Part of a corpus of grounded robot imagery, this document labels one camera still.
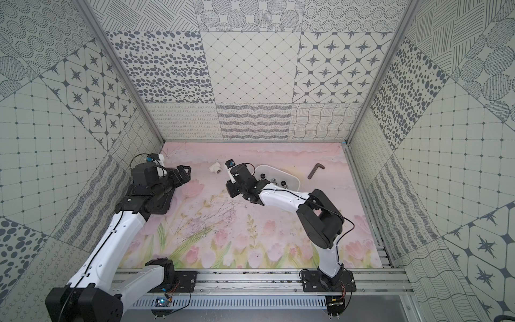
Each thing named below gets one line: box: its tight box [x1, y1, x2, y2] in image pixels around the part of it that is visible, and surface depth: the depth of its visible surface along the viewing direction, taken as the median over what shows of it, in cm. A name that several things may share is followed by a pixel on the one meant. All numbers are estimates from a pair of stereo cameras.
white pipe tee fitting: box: [208, 161, 223, 175], surface depth 107 cm
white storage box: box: [254, 164, 301, 192], surface depth 103 cm
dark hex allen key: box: [307, 163, 326, 180], surface depth 110 cm
